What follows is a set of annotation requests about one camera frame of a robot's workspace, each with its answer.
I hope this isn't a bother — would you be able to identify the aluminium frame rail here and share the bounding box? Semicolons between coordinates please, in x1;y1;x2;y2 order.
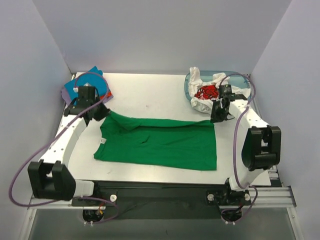
27;187;296;210

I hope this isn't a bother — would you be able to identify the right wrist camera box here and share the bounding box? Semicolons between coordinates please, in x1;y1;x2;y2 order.
218;84;233;98

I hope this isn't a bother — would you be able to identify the clear blue plastic bin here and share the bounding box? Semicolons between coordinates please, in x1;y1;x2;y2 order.
184;70;250;101

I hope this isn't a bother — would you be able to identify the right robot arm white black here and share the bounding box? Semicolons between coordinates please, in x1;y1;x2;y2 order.
211;96;282;204

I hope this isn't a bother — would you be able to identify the white t shirt red print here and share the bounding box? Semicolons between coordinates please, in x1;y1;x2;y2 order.
188;66;251;114

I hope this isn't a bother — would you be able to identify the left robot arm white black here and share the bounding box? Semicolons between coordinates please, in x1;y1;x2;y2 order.
27;85;110;206

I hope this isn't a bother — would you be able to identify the green t shirt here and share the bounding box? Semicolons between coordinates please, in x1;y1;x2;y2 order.
93;111;217;171

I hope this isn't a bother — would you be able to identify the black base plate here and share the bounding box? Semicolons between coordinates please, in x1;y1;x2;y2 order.
71;181;252;223

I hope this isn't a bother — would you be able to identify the folded orange t shirt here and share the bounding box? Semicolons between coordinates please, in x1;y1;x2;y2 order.
100;91;113;99

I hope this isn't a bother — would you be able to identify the folded blue t shirt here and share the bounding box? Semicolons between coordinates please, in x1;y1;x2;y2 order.
64;66;109;100

